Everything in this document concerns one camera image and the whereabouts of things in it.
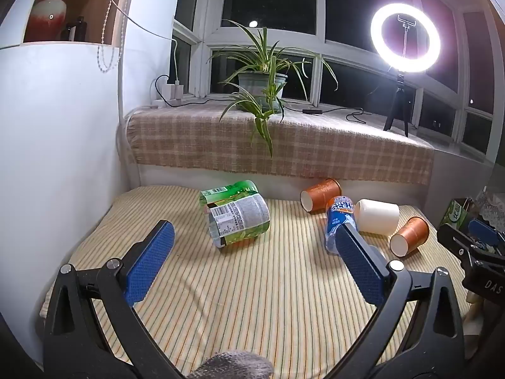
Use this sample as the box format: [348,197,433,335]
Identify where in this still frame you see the brown paper cup near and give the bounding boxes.
[389,216,430,257]

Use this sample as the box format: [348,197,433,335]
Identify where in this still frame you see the brown paper cup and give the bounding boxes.
[300,178,342,213]
[389,216,430,257]

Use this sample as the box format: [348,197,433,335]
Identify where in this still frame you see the white paper cup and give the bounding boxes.
[354,199,400,235]

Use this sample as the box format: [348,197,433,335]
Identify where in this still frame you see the brown paper cup far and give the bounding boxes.
[300,178,342,213]

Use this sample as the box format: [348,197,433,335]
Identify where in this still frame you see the grey gloved hand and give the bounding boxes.
[187,350,274,378]

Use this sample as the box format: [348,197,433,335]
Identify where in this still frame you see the green cardboard box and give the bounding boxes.
[440,198,479,234]

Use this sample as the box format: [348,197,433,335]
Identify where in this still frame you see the white cabinet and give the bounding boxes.
[1,0,177,360]

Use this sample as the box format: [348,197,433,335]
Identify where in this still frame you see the plaid beige sill cloth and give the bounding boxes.
[127,102,434,186]

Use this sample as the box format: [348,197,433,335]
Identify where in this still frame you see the white power chargers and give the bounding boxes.
[151,82,184,108]

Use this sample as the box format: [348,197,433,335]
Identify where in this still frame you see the potted spider plant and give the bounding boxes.
[210,20,339,153]

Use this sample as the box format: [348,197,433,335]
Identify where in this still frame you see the red white vase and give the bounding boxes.
[24,0,67,42]

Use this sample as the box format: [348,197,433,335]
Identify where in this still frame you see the black cable with switch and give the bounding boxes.
[153,74,392,124]

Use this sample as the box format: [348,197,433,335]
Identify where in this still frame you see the ring light on tripod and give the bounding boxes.
[370,3,442,137]

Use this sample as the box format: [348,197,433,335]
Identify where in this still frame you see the white bead chain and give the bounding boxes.
[97,0,131,74]

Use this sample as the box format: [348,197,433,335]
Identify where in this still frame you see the white window frame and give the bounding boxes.
[171,0,504,162]

